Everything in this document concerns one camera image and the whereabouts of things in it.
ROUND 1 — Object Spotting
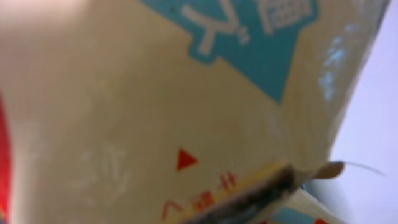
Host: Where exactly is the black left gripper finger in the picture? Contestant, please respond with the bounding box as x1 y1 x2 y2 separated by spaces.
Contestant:
183 166 295 224

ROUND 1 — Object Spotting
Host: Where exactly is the yellow tissue pack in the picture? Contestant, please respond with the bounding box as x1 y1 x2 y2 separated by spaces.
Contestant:
1 0 389 224

